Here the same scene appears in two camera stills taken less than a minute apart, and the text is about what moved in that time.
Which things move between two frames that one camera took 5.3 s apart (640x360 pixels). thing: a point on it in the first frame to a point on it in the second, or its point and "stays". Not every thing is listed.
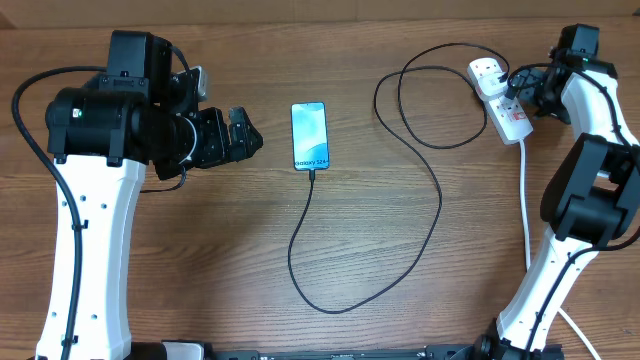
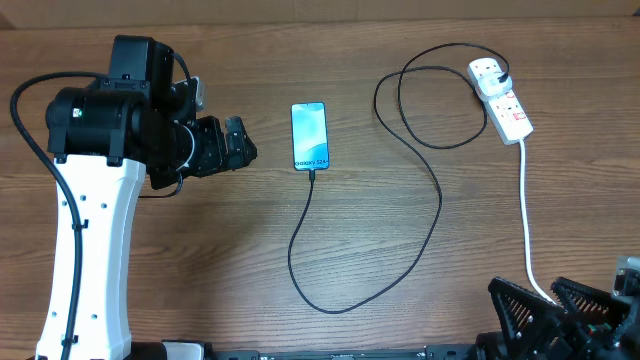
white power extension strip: [507, 115] stays
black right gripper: [559, 113] to [579, 329]
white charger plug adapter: [489, 84] stays
